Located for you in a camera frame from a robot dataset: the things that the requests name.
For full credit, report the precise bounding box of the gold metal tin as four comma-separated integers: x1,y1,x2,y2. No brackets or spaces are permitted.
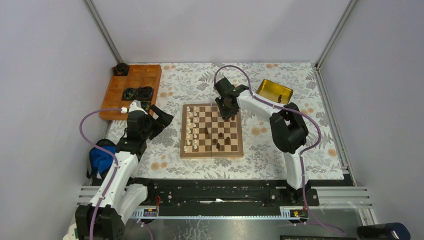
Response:
256,79,294,105

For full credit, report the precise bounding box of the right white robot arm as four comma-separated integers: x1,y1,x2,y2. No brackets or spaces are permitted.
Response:
213,77,309,206

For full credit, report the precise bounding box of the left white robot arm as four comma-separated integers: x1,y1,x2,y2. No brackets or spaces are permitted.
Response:
75,100,174,240

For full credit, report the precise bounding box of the wooden chess board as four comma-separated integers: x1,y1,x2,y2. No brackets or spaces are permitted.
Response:
180,103,244,159

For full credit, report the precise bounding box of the floral table cloth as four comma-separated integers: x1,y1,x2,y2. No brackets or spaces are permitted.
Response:
132,62,343,180

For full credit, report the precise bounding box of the orange compartment tray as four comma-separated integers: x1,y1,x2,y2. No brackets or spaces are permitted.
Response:
99,64,162,121

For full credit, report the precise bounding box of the blue cloth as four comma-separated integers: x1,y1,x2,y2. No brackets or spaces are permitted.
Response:
86,139,116,179

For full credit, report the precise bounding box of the black item tray corner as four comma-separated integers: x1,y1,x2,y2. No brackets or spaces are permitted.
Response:
112,62,130,77

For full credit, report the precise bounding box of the dark cylinder bottle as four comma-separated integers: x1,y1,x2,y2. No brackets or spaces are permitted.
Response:
356,222,411,240

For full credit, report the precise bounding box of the black cable bundle in tray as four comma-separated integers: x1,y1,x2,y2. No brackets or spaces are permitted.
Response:
121,86,155,101

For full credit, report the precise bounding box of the black mounting rail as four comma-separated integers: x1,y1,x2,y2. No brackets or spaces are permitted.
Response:
128,178,320,217

